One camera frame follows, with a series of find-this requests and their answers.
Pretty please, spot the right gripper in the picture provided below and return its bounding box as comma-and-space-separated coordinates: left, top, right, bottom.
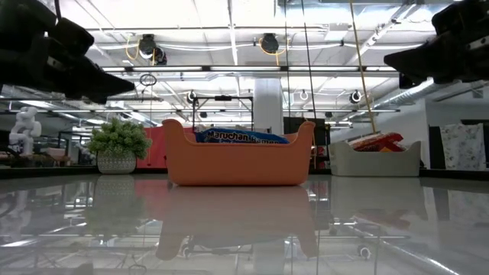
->
383, 0, 489, 89

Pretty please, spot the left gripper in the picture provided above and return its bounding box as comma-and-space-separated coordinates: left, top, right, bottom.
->
0, 17, 135, 105

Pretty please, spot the blue yellow soy ramen pack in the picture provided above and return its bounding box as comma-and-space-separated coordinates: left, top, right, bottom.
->
194, 127, 290, 145

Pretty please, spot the green plant in patterned pot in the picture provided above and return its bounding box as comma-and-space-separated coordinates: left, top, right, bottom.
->
86, 116, 153, 175

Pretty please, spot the white figure statue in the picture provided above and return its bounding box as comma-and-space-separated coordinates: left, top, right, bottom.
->
8, 105, 43, 157

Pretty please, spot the red cabinet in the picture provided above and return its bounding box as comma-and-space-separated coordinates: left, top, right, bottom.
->
135, 125, 196, 170

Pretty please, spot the white floral cloth panel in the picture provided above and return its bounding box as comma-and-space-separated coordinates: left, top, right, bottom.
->
439, 122, 487, 171

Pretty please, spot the white plastic bin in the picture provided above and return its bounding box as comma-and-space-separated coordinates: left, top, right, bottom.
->
328, 140, 422, 177

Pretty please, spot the black background cabinet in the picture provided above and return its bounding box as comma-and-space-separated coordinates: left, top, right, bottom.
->
283, 116, 330, 170

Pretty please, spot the white building column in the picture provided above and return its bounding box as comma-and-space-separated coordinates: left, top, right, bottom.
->
254, 78, 283, 135

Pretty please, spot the orange plastic bin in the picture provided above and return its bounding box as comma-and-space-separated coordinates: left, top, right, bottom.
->
162, 118, 317, 187

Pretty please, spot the silver ventilation duct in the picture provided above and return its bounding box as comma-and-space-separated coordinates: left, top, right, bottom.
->
376, 78, 489, 110

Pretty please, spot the yellow hanging cable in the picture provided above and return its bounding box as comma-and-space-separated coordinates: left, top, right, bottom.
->
348, 0, 380, 143

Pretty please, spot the black ceiling cable reel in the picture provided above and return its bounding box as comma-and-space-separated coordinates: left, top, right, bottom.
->
125, 33, 169, 66
258, 32, 291, 66

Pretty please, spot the black metal frame stand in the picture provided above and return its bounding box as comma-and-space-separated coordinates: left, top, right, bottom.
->
192, 95, 255, 133

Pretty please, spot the thin black hanging cable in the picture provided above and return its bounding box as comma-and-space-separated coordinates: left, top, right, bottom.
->
283, 0, 291, 119

